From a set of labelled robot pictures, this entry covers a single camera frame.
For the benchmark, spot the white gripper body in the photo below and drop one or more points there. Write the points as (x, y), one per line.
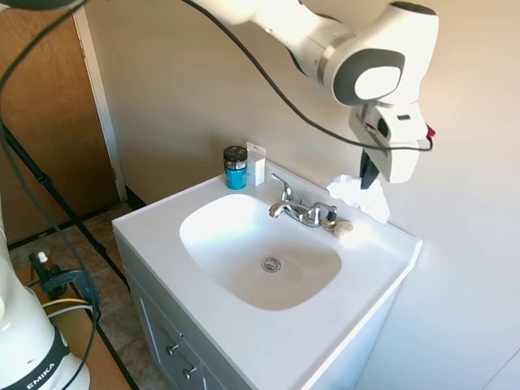
(400, 166)

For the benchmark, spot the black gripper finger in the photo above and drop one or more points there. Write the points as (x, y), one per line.
(364, 162)
(371, 176)

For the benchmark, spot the white tissue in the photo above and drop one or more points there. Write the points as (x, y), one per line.
(351, 195)

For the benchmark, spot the beige seashell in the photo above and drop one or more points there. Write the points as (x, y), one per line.
(343, 230)

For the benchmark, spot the small white cardboard box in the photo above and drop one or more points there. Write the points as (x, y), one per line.
(259, 166)

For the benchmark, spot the blue jar black lid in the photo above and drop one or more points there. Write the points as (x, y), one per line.
(235, 172)

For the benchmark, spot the chrome sink drain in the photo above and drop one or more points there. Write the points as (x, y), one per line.
(271, 264)

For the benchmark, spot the white sink countertop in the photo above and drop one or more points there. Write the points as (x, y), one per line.
(211, 284)

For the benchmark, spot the dark baseboard strip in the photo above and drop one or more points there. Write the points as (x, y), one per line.
(136, 198)

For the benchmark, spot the grey vanity cabinet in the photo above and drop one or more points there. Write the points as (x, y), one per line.
(154, 321)

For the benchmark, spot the silver cabinet knob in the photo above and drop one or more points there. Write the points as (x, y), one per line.
(189, 371)
(174, 348)

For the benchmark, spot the teal metal clamp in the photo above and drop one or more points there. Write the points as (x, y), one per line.
(83, 286)

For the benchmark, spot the black tripod stand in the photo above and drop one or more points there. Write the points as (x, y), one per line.
(44, 180)

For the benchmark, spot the brown wooden door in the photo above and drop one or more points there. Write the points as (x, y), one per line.
(44, 122)

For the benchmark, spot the wooden robot mounting board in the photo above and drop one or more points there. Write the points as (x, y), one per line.
(107, 365)

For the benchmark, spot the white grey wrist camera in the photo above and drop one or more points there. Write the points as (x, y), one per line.
(402, 122)

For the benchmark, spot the white door frame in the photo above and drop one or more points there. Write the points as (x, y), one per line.
(106, 130)

